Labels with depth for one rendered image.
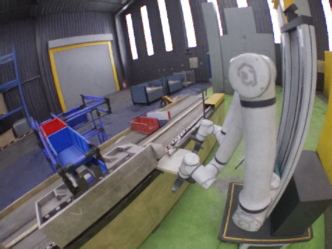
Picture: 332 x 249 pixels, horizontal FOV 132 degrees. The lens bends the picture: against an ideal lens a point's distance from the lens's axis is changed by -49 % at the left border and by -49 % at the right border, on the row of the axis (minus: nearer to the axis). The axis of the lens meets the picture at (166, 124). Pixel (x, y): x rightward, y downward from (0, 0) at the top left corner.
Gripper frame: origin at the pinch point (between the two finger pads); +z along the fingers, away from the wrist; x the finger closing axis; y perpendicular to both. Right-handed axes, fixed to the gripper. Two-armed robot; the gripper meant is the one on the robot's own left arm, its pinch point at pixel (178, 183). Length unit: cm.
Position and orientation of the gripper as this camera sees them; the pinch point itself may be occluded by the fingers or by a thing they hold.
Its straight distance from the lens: 105.1
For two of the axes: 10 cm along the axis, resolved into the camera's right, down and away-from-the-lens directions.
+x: -5.4, 5.1, -6.7
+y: -8.3, -4.5, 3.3
